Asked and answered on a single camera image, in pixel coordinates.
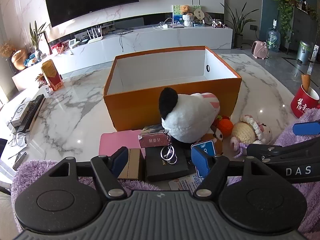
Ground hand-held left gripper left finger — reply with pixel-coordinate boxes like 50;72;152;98
47;146;129;200

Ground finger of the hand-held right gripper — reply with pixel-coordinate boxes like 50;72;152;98
292;121;320;136
246;137;320;165

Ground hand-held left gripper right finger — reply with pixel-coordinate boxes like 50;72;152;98
191;145;273;198

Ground small brown box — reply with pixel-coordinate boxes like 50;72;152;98
117;148;141;180

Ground blue white-bordered card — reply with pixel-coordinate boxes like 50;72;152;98
191;140;217;157

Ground cream crochet doll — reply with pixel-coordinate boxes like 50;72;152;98
230;114;273;153

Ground white lotion tube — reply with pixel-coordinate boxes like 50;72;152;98
169;174;204;192

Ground small orange fox plush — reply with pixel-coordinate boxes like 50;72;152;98
202;126;224;155

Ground dark red printed box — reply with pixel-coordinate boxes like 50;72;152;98
138;124;171;148

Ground black box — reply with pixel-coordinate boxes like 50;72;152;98
145;145;190;182

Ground orange crochet ball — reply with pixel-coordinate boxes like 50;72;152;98
215;115;234;138

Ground metal key ring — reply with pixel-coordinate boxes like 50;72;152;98
161;129;178;165

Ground white panda plush toy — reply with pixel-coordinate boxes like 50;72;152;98
159;87;220;144

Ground orange cardboard box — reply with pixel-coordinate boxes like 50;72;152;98
103;46;242;132

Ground red mug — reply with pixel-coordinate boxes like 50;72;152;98
290;84;320;119

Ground purple fluffy blanket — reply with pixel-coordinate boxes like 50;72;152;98
11;107;320;235

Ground metal trash can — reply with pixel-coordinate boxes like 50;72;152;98
297;40;313;65

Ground pink space heater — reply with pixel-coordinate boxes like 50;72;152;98
252;40;269;60

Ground large water bottle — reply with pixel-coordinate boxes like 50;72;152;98
265;19;281;53

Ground dark grey cabinet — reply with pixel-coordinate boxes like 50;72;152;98
282;5;320;53

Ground eyeglasses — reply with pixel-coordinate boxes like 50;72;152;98
10;132;27;147

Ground black remote control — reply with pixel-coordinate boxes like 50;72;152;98
15;94;45;132

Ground red and yellow carton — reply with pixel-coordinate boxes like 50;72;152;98
41;59;63;91

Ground tall leafy floor plant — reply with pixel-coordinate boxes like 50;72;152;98
220;2;259;49

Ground white flat device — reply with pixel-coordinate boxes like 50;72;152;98
10;100;32;127

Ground hanging ivy plant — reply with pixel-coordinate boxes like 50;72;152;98
267;0;298;43

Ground white wifi router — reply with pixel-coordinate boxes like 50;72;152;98
86;26;104;43

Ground white marble tv console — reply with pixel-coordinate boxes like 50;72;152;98
12;26;233;90

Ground red gift box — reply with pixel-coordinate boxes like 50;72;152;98
50;42;68;54

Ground potted orchid plant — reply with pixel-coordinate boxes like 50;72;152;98
29;21;50;61

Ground golden vase with dried flowers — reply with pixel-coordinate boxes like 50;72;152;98
0;41;28;71

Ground white textured pot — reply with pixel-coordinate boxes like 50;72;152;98
182;14;195;27

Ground wooden hand fan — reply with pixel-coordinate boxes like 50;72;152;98
194;9;205;25

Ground green and blue painting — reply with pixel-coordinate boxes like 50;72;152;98
172;4;202;22

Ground black television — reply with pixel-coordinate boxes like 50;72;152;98
43;0;139;28

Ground wooden handled tool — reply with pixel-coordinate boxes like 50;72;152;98
301;74;312;92

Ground black cable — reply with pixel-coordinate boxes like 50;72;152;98
119;29;135;53

